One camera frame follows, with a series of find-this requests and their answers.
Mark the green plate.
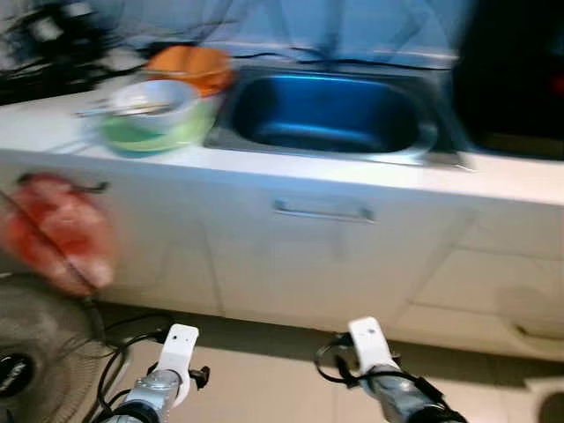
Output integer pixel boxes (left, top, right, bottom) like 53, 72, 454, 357
99, 97, 221, 158

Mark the white bowl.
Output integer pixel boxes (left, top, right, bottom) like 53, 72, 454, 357
110, 78, 202, 135

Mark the white kitchen cabinet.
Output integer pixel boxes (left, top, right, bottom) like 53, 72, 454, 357
0, 150, 564, 362

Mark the stainless steel kitchen sink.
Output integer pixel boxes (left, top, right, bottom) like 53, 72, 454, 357
207, 66, 472, 168

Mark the black kitchen appliance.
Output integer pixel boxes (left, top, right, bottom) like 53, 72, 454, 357
454, 0, 564, 160

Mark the red plastic bag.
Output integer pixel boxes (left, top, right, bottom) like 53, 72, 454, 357
0, 172, 120, 296

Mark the orange plastic bowl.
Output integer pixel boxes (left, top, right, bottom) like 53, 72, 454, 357
145, 44, 234, 96

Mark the grey sink faucet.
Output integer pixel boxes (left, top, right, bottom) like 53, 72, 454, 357
322, 0, 349, 67

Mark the black charger device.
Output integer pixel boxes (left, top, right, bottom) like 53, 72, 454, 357
0, 0, 115, 102

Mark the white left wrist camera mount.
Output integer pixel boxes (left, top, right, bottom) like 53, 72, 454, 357
157, 323, 200, 408

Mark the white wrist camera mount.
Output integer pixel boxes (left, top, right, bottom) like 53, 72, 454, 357
157, 323, 200, 408
348, 317, 397, 375

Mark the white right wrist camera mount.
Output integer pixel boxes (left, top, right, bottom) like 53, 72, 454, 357
348, 317, 397, 375

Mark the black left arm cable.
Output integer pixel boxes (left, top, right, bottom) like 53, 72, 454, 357
93, 313, 177, 415

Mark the floor fan with wire grille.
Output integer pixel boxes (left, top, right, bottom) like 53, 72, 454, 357
0, 273, 107, 423

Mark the long silver cabinet handle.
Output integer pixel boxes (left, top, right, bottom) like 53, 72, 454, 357
273, 198, 375, 224

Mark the silver drawer handle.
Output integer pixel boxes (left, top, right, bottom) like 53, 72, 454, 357
516, 324, 564, 340

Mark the black fan cable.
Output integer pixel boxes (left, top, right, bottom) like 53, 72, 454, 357
0, 189, 102, 301

